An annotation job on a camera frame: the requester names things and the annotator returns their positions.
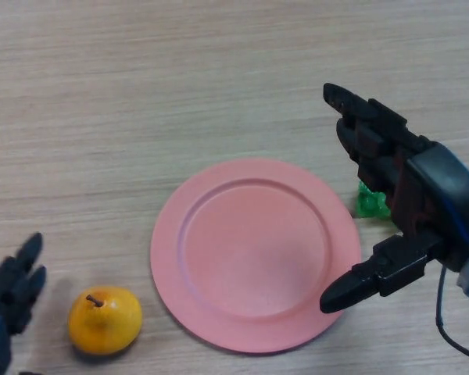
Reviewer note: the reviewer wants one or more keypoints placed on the pink round plate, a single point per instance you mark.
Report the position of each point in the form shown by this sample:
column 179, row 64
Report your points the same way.
column 256, row 256

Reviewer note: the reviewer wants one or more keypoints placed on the yellow pear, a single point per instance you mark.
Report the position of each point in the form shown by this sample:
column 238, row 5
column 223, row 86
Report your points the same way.
column 105, row 324

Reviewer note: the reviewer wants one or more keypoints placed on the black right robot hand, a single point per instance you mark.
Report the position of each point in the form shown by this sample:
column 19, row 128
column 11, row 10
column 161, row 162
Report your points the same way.
column 434, row 195

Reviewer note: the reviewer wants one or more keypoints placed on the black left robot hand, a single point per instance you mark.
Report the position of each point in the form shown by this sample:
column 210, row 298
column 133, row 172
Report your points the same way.
column 4, row 304

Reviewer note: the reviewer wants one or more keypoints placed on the green grape bunch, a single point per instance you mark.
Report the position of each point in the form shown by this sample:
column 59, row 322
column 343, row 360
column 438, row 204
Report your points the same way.
column 369, row 205

